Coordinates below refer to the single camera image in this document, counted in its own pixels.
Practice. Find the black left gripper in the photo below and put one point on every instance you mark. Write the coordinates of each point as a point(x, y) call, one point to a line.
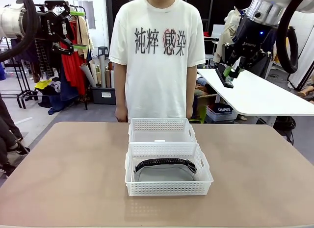
point(50, 27)

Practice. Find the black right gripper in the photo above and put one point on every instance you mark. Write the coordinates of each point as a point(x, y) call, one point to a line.
point(252, 41)

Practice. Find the gray pouch black zipper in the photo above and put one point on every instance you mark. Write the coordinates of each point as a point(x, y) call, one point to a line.
point(164, 174)

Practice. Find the person's right forearm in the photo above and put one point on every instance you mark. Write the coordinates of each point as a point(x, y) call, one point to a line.
point(120, 90)

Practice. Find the person's left forearm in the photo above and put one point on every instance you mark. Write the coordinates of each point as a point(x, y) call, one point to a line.
point(191, 88)

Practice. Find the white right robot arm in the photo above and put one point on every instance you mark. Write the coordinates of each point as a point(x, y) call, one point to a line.
point(265, 9)

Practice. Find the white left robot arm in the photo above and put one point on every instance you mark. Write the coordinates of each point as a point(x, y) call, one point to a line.
point(12, 19)

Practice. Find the person's left hand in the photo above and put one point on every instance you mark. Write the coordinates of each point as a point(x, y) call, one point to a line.
point(189, 114)

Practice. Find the person's right hand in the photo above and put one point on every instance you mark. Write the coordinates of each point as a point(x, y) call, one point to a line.
point(121, 114)

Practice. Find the tan hanging garment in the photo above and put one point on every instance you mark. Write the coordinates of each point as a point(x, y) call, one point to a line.
point(84, 34)

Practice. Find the beige coat on mannequin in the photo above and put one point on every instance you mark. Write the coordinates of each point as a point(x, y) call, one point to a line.
point(228, 34)

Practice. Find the white office table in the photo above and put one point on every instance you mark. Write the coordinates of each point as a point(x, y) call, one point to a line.
point(257, 98)

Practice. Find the red dress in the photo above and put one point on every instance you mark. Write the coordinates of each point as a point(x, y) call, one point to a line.
point(72, 66)

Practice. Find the gray monitor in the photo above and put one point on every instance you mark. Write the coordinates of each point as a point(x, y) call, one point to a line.
point(217, 31)

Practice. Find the brown cardboard box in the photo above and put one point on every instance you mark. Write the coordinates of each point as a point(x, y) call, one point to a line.
point(208, 100)

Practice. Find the navy printed cloth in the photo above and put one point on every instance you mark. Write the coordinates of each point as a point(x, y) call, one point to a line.
point(223, 109)

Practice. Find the black stool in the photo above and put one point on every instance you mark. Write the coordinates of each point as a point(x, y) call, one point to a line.
point(103, 51)

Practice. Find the beige paper roll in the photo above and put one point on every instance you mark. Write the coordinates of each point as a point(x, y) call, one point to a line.
point(93, 71)

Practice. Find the white paper roll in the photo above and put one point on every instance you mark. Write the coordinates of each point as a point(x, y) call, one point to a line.
point(88, 76)

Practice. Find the gray cardboard tube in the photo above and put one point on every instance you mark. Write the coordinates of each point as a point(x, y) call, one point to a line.
point(102, 71)

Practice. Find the yellow cloth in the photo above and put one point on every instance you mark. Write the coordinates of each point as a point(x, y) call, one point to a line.
point(44, 83)

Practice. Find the brown cardboard tube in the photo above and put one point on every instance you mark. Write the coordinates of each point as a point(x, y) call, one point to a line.
point(108, 78)

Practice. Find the blue denim pile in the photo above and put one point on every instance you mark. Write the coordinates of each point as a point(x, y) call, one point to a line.
point(66, 95)

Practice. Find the reddish brown tube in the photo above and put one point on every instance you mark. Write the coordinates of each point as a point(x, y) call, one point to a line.
point(112, 76)

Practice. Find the white partition panel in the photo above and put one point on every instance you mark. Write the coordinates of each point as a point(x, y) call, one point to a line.
point(305, 54)

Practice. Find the black backpack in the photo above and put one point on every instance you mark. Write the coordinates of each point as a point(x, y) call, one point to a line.
point(284, 125)

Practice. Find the black clothes rack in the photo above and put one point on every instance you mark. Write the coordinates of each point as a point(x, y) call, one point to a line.
point(23, 93)

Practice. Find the person in white T-shirt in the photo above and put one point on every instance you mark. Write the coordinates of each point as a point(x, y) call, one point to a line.
point(157, 78)

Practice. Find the gray storage bin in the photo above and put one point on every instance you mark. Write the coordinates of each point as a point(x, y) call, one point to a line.
point(104, 95)

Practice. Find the white perforated plastic basket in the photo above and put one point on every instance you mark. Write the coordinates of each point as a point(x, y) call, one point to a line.
point(159, 127)
point(169, 188)

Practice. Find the white stick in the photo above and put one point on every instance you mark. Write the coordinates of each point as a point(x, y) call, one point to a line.
point(23, 120)

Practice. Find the seated bystander's dark legs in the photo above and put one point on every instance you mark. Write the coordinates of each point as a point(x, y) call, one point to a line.
point(7, 125)

